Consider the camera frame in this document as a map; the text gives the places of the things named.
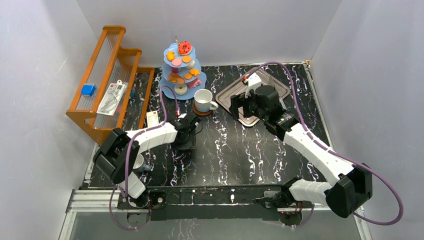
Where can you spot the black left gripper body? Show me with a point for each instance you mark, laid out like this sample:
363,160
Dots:
184,144

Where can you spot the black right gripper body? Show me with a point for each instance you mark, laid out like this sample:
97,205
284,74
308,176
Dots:
250,109

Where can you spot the brown wooden saucer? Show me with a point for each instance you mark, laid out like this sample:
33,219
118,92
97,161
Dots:
200,113

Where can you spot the white ceramic mug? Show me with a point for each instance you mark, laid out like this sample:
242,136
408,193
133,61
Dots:
203,100

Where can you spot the round orange cookie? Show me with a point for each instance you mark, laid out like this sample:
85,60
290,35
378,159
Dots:
187,76
186,59

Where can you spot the cream white donut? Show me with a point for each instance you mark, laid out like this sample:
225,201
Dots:
180,89
191,65

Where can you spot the brown croissant pastry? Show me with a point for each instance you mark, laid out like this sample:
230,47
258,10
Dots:
175,78

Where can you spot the magenta pink roll cake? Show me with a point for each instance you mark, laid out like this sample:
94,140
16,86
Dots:
175,69

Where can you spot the pink round macaron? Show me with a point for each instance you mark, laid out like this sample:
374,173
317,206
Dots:
176,62

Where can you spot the orange fish-shaped cookie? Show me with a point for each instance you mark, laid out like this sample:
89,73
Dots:
170,55

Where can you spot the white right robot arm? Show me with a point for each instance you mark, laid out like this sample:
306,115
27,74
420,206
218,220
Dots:
348,185

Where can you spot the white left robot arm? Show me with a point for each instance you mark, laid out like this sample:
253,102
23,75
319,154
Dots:
121,153

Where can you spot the silver metal tray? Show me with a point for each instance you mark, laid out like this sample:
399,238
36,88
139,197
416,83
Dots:
235,88

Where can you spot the white staple box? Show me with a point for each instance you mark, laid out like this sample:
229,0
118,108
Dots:
152,119

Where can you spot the blue three-tier cake stand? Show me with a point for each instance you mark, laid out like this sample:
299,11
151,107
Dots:
167,86

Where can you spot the orange wooden tiered rack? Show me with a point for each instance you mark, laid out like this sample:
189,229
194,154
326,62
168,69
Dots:
109,62

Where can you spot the clear ruler set package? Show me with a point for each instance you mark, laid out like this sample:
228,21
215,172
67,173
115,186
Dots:
112,98

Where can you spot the blue eraser block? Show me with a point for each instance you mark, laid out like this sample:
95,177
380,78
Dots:
88,90

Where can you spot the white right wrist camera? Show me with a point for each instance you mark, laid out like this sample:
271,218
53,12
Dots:
252,82

